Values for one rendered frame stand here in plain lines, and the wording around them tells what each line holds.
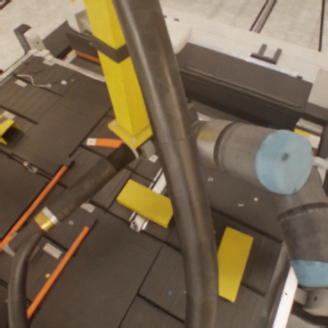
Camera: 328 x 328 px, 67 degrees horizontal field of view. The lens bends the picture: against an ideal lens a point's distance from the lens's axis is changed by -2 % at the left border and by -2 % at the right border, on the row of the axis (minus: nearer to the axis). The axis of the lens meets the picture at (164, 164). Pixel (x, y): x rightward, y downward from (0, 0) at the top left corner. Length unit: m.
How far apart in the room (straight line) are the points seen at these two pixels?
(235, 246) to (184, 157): 0.52
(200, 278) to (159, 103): 0.14
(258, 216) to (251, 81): 0.43
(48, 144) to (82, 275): 0.43
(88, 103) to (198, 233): 0.82
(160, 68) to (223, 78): 0.72
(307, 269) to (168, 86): 0.36
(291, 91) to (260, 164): 0.57
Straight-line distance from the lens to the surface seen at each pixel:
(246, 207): 0.75
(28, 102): 1.07
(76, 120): 0.93
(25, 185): 0.85
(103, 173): 0.54
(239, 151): 0.39
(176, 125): 0.17
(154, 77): 0.17
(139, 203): 0.71
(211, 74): 0.89
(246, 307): 0.70
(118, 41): 0.37
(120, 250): 0.69
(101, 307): 0.69
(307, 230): 0.46
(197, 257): 0.21
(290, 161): 0.38
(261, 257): 0.73
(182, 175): 0.18
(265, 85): 0.91
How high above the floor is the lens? 1.68
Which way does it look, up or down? 60 degrees down
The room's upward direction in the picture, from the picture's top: 2 degrees counter-clockwise
